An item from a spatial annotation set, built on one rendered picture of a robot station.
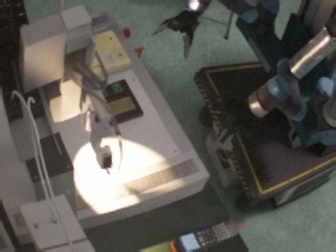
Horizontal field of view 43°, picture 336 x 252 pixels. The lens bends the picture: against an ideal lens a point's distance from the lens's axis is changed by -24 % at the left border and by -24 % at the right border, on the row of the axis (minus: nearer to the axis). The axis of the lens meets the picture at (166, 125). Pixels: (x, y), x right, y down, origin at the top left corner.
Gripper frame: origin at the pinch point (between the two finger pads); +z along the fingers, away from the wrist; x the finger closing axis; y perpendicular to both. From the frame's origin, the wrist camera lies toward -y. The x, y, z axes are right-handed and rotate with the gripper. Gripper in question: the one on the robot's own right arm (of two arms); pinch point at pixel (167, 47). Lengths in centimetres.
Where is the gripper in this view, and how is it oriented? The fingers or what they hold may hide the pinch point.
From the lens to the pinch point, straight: 189.9
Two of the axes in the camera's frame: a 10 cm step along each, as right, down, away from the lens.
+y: 4.6, -3.3, 8.3
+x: -7.7, -6.2, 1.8
